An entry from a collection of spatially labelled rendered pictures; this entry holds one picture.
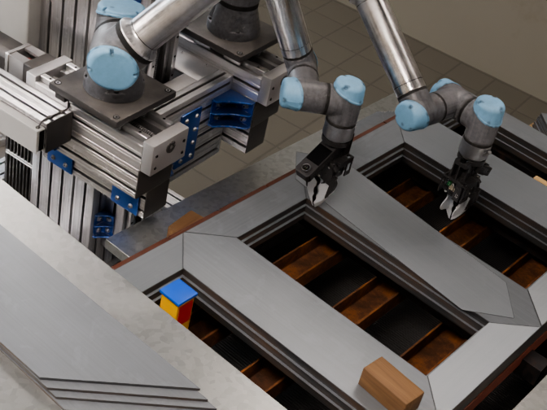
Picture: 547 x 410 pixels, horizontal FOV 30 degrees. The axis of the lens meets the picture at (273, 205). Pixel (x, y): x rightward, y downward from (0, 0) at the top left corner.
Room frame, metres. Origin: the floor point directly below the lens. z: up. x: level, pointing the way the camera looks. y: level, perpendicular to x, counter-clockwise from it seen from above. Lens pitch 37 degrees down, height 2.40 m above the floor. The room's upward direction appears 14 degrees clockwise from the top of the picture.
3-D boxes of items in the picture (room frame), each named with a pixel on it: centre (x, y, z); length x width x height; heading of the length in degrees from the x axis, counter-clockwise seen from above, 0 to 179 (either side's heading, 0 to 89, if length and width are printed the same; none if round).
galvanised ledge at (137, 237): (2.47, -0.04, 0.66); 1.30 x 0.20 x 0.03; 147
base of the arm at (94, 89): (2.13, 0.45, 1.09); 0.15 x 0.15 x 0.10
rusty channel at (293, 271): (2.15, -0.18, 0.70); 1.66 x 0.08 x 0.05; 147
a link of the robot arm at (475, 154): (2.16, -0.45, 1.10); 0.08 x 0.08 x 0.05
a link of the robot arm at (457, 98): (2.21, -0.36, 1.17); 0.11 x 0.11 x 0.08; 49
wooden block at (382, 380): (1.49, -0.32, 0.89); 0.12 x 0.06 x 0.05; 52
